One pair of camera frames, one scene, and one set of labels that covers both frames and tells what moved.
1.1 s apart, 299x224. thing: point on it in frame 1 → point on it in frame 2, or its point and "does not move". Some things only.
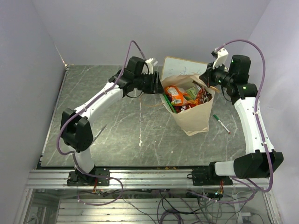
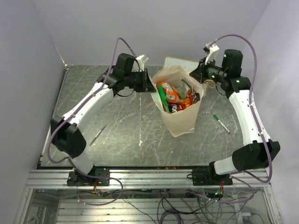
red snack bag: [202, 96] → [189, 94]
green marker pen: [216, 117] does not move
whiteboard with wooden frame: [172, 66] does not move
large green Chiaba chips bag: [169, 102] → [163, 98]
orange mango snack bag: [176, 97] does not move
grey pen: [99, 132] does not move
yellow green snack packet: [191, 93] → [181, 92]
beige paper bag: [194, 119] → [184, 121]
